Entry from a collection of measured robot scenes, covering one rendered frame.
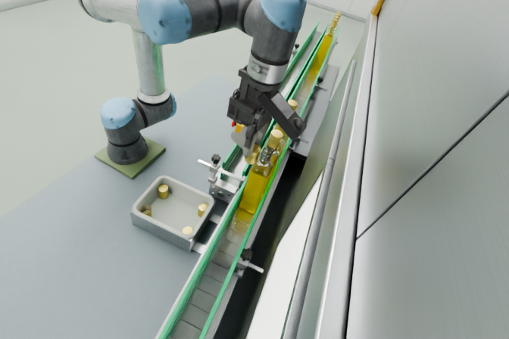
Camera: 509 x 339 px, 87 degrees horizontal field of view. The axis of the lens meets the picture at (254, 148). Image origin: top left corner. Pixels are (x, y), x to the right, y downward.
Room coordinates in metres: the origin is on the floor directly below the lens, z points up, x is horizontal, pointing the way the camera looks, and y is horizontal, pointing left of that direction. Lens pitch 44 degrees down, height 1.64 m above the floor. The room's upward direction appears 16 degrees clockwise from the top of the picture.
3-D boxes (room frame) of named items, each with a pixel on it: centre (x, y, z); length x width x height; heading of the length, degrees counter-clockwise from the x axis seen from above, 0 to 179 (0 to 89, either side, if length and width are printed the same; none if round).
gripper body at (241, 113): (0.48, 0.03, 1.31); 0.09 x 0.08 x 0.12; 70
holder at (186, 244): (0.46, 0.17, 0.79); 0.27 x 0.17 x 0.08; 80
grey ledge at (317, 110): (1.29, -0.28, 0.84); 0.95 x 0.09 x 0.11; 170
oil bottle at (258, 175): (0.52, -0.04, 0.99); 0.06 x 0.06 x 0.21; 80
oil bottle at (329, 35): (1.73, -0.24, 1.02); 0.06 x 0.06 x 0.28; 80
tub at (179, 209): (0.46, 0.20, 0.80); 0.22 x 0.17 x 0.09; 80
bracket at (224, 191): (0.56, 0.07, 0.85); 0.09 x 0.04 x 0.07; 80
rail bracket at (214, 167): (0.56, 0.08, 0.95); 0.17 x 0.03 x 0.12; 80
